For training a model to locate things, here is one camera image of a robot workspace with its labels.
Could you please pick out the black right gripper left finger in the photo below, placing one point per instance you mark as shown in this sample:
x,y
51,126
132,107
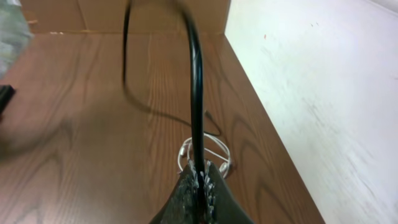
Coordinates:
x,y
181,206

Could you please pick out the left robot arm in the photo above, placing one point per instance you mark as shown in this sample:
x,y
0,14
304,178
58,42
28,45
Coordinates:
x,y
15,33

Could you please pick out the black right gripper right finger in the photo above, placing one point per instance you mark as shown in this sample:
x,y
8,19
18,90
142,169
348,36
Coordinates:
x,y
221,207

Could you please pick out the brown cardboard panel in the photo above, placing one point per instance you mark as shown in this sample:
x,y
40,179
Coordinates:
x,y
107,16

